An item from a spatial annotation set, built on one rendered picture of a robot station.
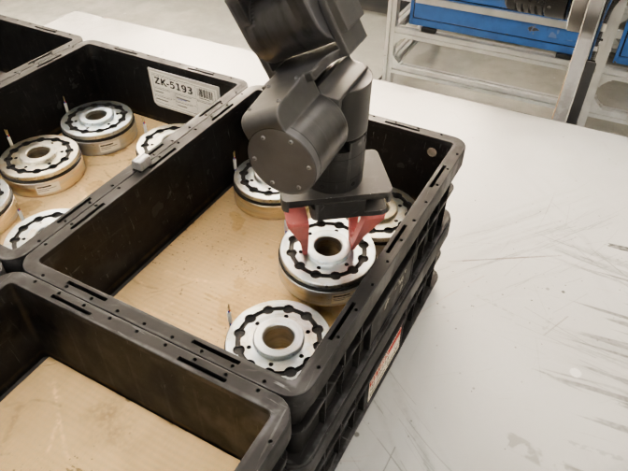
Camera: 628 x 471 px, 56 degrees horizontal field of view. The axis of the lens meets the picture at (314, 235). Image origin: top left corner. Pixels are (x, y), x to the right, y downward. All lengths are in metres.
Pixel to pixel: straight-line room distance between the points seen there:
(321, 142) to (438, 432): 0.40
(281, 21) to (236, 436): 0.33
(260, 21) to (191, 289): 0.31
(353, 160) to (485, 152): 0.64
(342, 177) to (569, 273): 0.49
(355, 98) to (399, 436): 0.39
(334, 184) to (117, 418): 0.29
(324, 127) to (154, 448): 0.31
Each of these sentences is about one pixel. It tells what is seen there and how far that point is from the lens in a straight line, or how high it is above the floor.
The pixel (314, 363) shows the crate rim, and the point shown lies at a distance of 0.47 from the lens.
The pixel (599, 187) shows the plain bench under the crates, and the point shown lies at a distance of 1.12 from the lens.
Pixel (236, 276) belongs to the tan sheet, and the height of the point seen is 0.83.
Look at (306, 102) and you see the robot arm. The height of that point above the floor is 1.09.
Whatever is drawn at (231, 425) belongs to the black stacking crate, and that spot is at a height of 0.88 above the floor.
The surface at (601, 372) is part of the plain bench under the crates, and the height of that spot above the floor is 0.70.
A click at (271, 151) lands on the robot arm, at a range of 0.44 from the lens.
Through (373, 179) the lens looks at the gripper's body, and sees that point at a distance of 0.55.
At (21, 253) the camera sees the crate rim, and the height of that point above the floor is 0.93.
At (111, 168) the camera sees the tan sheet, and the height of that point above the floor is 0.83.
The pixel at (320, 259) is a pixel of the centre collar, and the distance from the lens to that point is 0.61.
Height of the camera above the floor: 1.31
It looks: 42 degrees down
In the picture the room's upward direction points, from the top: straight up
